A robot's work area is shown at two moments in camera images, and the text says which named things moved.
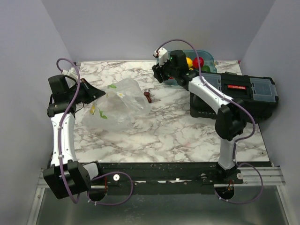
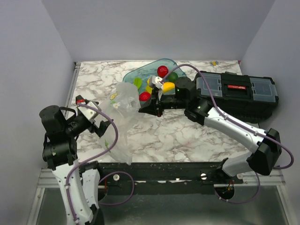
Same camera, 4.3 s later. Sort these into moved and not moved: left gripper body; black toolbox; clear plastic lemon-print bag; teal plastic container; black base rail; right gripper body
Moved: right gripper body; left gripper body; teal plastic container; clear plastic lemon-print bag
Not moved: black toolbox; black base rail
